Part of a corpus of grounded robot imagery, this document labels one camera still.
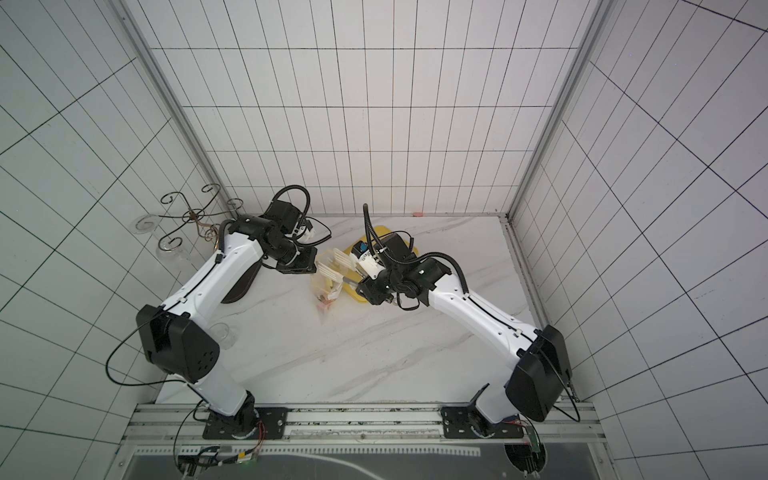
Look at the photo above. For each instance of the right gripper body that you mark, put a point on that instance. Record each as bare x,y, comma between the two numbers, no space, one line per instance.
372,290

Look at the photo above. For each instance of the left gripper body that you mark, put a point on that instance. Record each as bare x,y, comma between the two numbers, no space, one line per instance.
292,259

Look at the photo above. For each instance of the clear resealable zip bag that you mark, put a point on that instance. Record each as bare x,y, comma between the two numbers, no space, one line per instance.
325,294

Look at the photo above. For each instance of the white slotted kitchen tongs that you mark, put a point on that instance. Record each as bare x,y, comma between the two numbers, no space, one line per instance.
339,268

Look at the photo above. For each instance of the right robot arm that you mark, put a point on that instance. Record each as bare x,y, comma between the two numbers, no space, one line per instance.
537,359

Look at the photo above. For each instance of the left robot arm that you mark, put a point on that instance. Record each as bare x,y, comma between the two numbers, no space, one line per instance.
179,337

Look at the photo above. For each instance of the yellow plastic tray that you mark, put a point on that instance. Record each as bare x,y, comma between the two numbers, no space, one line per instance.
384,233

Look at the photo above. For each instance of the dark oval rack base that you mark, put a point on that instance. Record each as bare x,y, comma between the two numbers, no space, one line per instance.
242,285

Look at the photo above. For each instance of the clear glass cup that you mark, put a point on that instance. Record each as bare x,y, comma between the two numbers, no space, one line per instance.
224,334

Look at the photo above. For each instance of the metal scroll cup rack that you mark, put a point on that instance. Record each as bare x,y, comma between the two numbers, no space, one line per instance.
201,217

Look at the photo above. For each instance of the clear glass on rack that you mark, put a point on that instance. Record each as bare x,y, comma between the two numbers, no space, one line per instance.
145,224

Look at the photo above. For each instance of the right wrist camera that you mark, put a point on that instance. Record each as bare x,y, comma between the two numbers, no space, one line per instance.
365,260

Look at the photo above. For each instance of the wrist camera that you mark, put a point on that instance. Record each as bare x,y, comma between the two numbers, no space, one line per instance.
365,260
291,220

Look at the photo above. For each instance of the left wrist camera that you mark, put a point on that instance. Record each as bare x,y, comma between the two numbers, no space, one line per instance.
291,220

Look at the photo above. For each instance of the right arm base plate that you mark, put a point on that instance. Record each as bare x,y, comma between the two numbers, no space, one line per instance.
467,423

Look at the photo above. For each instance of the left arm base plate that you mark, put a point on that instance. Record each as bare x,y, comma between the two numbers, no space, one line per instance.
257,422

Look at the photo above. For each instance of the aluminium mounting rail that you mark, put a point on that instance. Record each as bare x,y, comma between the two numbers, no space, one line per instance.
326,427

